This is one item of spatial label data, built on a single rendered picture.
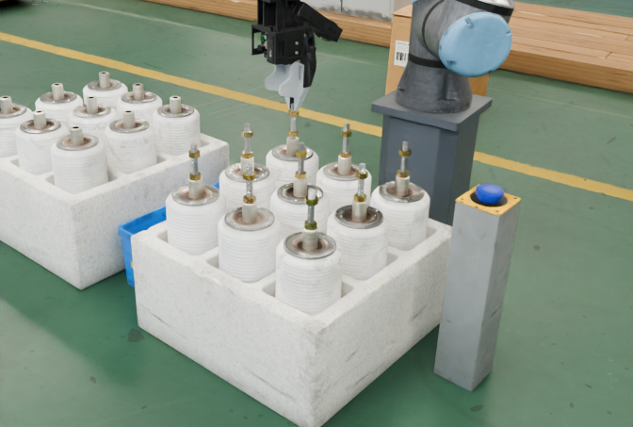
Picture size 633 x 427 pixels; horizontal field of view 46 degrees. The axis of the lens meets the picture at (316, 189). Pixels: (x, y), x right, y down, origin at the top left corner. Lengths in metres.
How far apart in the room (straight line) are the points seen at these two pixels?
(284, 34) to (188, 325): 0.49
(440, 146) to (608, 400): 0.54
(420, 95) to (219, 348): 0.62
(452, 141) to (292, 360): 0.60
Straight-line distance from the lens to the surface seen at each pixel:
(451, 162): 1.49
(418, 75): 1.46
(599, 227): 1.80
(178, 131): 1.54
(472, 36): 1.29
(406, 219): 1.21
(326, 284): 1.05
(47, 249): 1.50
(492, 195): 1.08
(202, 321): 1.19
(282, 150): 1.37
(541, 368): 1.32
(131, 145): 1.47
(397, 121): 1.48
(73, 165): 1.41
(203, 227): 1.18
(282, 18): 1.25
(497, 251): 1.10
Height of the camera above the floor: 0.79
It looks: 26 degrees down
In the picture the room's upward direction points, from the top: 2 degrees clockwise
